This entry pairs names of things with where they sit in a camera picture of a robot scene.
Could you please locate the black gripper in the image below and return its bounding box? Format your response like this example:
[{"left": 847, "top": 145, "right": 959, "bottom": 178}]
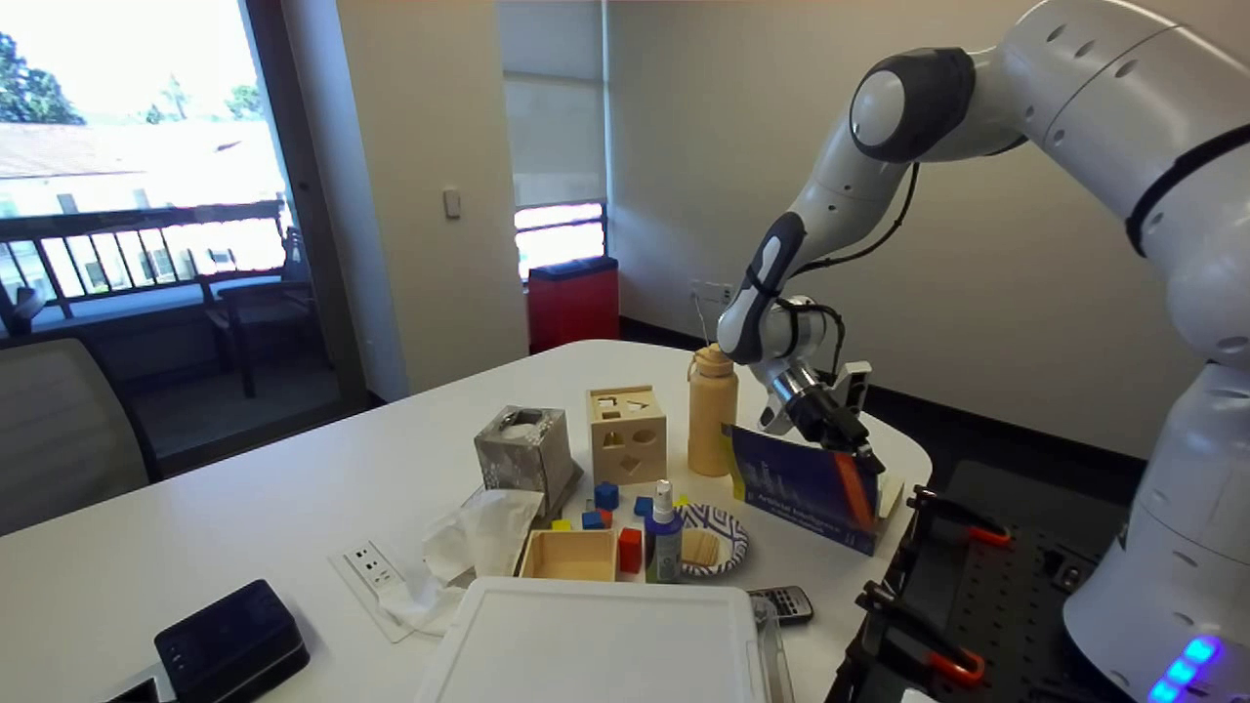
[{"left": 756, "top": 358, "right": 895, "bottom": 484}]

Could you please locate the blue artificial intelligence book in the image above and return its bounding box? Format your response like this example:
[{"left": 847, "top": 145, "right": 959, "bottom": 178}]
[{"left": 726, "top": 421, "right": 908, "bottom": 560}]

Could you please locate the small open wooden box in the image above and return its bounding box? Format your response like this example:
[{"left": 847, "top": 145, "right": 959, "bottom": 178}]
[{"left": 510, "top": 525, "right": 630, "bottom": 587}]

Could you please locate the yellow bottle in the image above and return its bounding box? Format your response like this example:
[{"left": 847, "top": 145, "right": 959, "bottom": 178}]
[{"left": 682, "top": 341, "right": 743, "bottom": 484}]

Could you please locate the grey remote control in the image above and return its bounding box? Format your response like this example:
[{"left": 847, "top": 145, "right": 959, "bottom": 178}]
[{"left": 744, "top": 582, "right": 820, "bottom": 632}]

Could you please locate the blue patterned plate with food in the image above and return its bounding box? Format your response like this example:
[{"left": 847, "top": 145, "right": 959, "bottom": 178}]
[{"left": 670, "top": 501, "right": 752, "bottom": 587}]

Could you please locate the wooden shape sorter box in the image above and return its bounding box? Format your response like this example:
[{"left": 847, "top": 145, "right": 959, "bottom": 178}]
[{"left": 583, "top": 379, "right": 670, "bottom": 494}]

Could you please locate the plastic container with white lid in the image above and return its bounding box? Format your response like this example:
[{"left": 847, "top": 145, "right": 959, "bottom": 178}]
[{"left": 411, "top": 574, "right": 773, "bottom": 703}]

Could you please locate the red box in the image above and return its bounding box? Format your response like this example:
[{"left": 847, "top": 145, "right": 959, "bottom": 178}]
[{"left": 524, "top": 254, "right": 623, "bottom": 356}]

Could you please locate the grey tissue box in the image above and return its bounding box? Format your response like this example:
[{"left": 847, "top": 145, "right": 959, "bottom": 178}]
[{"left": 468, "top": 404, "right": 587, "bottom": 529}]

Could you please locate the white window blind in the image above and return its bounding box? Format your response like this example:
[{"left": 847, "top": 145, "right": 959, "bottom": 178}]
[{"left": 497, "top": 0, "right": 614, "bottom": 216}]

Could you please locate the white printed card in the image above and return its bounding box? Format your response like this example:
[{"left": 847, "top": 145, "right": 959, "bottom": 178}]
[{"left": 334, "top": 535, "right": 403, "bottom": 592}]

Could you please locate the dark balcony chair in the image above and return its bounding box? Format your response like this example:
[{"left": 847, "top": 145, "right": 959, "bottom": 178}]
[{"left": 196, "top": 262, "right": 324, "bottom": 404}]

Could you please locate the black wallet case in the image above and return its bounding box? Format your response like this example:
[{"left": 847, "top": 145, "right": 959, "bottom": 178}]
[{"left": 147, "top": 574, "right": 315, "bottom": 703}]

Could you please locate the balcony railing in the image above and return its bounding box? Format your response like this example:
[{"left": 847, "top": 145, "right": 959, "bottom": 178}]
[{"left": 0, "top": 195, "right": 292, "bottom": 316}]

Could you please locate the grey office chair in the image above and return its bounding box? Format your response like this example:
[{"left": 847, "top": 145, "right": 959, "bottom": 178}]
[{"left": 0, "top": 332, "right": 156, "bottom": 539}]

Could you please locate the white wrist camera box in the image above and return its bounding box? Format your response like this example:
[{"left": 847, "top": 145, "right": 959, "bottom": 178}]
[{"left": 830, "top": 358, "right": 877, "bottom": 413}]

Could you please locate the black clamp with orange handle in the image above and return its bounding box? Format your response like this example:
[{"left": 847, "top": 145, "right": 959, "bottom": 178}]
[
  {"left": 856, "top": 579, "right": 992, "bottom": 693},
  {"left": 902, "top": 482, "right": 1018, "bottom": 553}
]

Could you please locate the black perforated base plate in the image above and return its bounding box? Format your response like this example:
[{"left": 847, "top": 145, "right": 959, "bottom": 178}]
[{"left": 825, "top": 454, "right": 1153, "bottom": 703}]

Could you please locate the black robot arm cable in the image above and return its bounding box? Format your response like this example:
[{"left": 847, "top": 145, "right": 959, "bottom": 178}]
[{"left": 786, "top": 159, "right": 927, "bottom": 384}]

